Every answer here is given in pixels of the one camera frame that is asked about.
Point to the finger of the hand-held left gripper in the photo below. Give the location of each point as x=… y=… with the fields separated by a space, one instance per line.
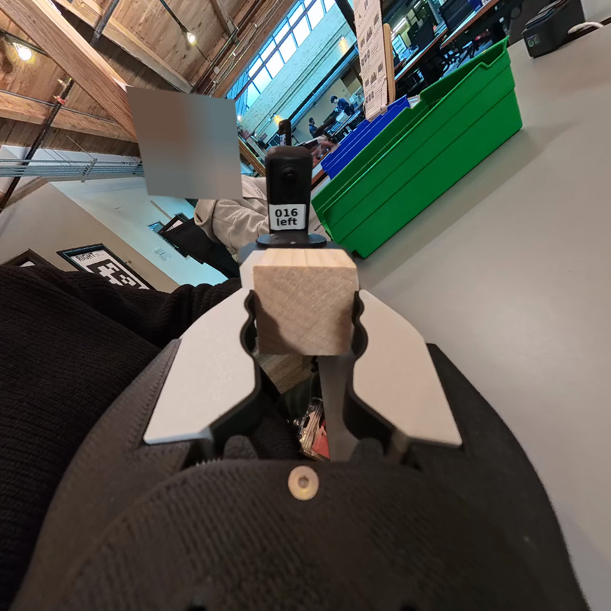
x=246 y=272

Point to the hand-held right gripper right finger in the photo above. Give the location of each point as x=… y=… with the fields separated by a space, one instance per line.
x=401 y=382

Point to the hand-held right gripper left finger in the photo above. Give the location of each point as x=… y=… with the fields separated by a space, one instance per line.
x=210 y=382

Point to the striped grain wooden cube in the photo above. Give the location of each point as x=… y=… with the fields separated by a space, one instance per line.
x=305 y=305

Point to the green plastic bin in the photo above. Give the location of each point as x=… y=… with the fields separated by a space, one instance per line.
x=420 y=157

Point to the person's left forearm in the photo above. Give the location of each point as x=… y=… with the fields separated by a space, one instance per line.
x=205 y=310

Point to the grey desk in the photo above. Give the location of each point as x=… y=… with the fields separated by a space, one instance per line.
x=477 y=262

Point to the black chair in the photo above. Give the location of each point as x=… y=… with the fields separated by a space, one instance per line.
x=205 y=248

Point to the stack of blue plastic bins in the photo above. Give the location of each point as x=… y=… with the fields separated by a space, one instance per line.
x=363 y=138

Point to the metal key clip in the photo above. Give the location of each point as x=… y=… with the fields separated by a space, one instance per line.
x=310 y=425

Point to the framed black white poster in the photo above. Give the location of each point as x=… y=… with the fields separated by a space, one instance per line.
x=110 y=269

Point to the printed instruction sheet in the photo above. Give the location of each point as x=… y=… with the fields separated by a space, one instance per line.
x=372 y=57

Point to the person's black sweater torso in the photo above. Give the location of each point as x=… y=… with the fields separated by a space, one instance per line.
x=57 y=382

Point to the wooden sign board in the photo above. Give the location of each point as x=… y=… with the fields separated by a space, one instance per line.
x=389 y=62

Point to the black device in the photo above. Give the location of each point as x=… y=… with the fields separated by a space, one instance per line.
x=553 y=33

